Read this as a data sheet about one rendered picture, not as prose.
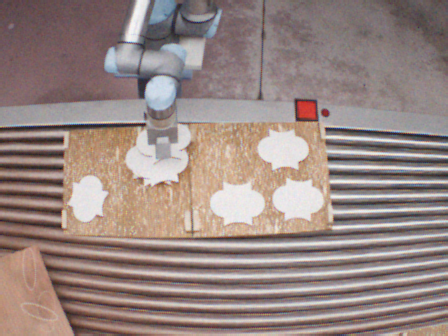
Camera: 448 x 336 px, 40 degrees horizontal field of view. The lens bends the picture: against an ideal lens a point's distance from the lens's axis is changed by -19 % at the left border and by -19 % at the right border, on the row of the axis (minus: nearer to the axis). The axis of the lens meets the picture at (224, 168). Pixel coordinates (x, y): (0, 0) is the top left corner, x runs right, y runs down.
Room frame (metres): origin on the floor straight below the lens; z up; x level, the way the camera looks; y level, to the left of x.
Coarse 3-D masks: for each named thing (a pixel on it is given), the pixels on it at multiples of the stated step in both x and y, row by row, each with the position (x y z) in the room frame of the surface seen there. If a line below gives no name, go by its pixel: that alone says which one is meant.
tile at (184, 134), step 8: (184, 128) 0.87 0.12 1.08; (144, 136) 0.84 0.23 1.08; (184, 136) 0.85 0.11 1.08; (136, 144) 0.81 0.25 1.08; (144, 144) 0.82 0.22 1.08; (176, 144) 0.83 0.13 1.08; (184, 144) 0.83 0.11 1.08; (144, 152) 0.79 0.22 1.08; (152, 152) 0.80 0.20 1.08; (176, 152) 0.80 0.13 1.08; (160, 160) 0.78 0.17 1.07
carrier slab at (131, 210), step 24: (72, 144) 0.86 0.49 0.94; (96, 144) 0.87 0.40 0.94; (120, 144) 0.87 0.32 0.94; (72, 168) 0.78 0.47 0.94; (96, 168) 0.79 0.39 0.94; (120, 168) 0.80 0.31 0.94; (72, 192) 0.70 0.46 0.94; (120, 192) 0.72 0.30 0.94; (144, 192) 0.73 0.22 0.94; (168, 192) 0.74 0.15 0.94; (72, 216) 0.62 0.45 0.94; (96, 216) 0.63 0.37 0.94; (120, 216) 0.65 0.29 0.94; (144, 216) 0.66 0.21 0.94; (168, 216) 0.67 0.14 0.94
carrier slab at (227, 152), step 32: (224, 128) 0.95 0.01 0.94; (256, 128) 0.96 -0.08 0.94; (288, 128) 0.98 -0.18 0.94; (192, 160) 0.84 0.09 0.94; (224, 160) 0.85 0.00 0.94; (256, 160) 0.86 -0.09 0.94; (320, 160) 0.88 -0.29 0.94; (192, 192) 0.75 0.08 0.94; (256, 224) 0.67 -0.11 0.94; (288, 224) 0.67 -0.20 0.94; (320, 224) 0.68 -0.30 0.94
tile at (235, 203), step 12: (216, 192) 0.75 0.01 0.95; (228, 192) 0.75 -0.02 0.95; (240, 192) 0.76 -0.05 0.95; (252, 192) 0.76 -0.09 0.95; (216, 204) 0.71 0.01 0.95; (228, 204) 0.72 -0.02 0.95; (240, 204) 0.72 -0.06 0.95; (252, 204) 0.72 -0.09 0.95; (228, 216) 0.68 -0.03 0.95; (240, 216) 0.68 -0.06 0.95; (252, 216) 0.69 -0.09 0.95
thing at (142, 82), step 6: (186, 72) 1.18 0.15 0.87; (192, 72) 1.18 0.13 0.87; (138, 78) 1.15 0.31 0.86; (144, 78) 1.16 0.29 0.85; (150, 78) 1.16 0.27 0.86; (180, 78) 1.16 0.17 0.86; (186, 78) 1.16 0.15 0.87; (138, 84) 1.25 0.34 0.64; (144, 84) 1.22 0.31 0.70; (180, 84) 1.27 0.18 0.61; (138, 90) 1.25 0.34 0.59; (144, 90) 1.22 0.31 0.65; (180, 90) 1.27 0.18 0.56; (138, 96) 1.26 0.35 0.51; (144, 96) 1.22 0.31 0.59; (180, 96) 1.27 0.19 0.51
